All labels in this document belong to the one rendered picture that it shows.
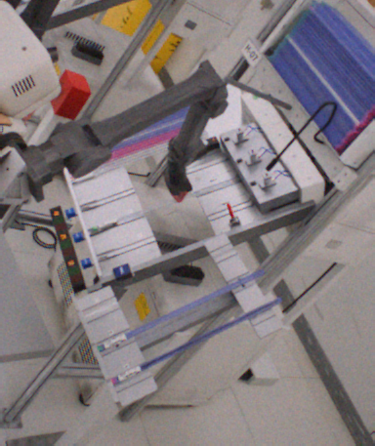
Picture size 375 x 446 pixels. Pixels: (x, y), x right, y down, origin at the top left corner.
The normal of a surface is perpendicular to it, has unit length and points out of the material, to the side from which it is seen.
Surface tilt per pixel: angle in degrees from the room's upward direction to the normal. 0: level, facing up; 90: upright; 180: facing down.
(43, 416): 0
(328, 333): 90
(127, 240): 44
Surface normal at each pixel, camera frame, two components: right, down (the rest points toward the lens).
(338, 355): -0.75, -0.21
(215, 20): 0.34, 0.69
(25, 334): 0.57, -0.69
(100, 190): -0.12, -0.65
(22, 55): -0.04, -0.43
